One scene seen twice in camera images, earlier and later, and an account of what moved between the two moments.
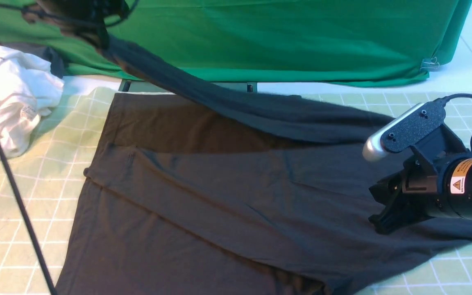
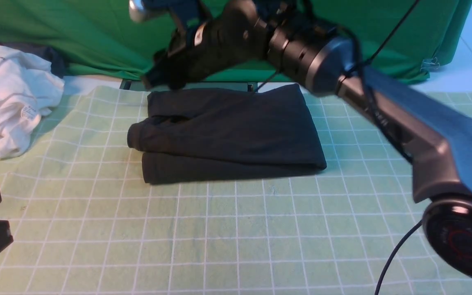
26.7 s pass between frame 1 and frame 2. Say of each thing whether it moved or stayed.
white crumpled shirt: stayed
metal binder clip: stayed
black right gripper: moved
